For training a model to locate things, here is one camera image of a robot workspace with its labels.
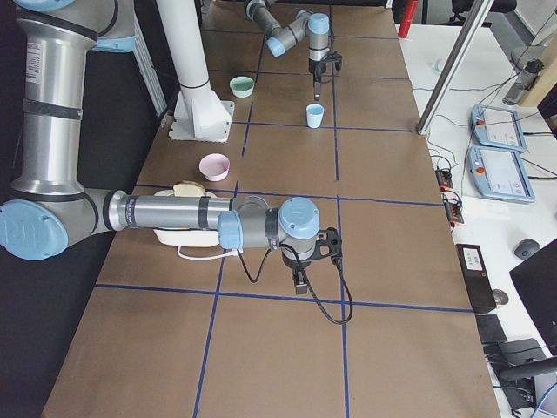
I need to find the teach pendant tablet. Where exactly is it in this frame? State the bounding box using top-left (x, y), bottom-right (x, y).
top-left (468, 145), bottom-right (535, 204)
top-left (471, 104), bottom-right (527, 152)

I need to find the pink bowl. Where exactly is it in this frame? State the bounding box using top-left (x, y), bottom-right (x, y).
top-left (198, 153), bottom-right (231, 182)

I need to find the orange black electronics module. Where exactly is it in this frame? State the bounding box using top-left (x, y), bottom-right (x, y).
top-left (435, 168), bottom-right (464, 230)

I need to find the upper teach pendant tablet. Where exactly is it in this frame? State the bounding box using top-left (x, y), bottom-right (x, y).
top-left (471, 104), bottom-right (527, 152)

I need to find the toast slice in toaster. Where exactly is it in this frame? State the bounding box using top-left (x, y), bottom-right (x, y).
top-left (172, 181), bottom-right (205, 197)

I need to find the cream toaster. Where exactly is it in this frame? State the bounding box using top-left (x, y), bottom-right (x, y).
top-left (152, 186), bottom-right (221, 249)

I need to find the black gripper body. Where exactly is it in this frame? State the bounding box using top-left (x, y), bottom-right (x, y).
top-left (309, 51), bottom-right (343, 81)
top-left (280, 227), bottom-right (343, 270)

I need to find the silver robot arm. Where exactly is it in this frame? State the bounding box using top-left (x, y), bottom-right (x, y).
top-left (244, 0), bottom-right (343, 102)
top-left (1, 1), bottom-right (342, 298)

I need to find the white toaster power cord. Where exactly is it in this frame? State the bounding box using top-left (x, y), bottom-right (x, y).
top-left (176, 245), bottom-right (244, 261)

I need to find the light blue cup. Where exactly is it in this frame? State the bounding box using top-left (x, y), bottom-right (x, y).
top-left (305, 103), bottom-right (325, 129)

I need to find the mint green bowl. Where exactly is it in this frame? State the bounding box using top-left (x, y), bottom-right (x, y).
top-left (229, 76), bottom-right (255, 98)

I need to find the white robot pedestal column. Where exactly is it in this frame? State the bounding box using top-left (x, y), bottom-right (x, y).
top-left (157, 0), bottom-right (234, 143)

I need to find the lower teach pendant tablet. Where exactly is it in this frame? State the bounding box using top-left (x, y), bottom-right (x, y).
top-left (468, 145), bottom-right (535, 204)

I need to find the black power adapter box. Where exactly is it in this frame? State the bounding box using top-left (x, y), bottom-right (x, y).
top-left (455, 244), bottom-right (496, 314)

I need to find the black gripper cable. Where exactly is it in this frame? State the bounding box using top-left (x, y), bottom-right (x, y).
top-left (237, 246), bottom-right (352, 326)

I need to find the black monitor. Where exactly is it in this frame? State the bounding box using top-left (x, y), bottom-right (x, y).
top-left (510, 240), bottom-right (557, 355)

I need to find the aluminium frame post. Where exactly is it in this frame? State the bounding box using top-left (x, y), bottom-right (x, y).
top-left (416, 0), bottom-right (494, 135)

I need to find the black computer mouse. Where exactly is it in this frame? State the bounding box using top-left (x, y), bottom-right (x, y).
top-left (513, 239), bottom-right (540, 260)

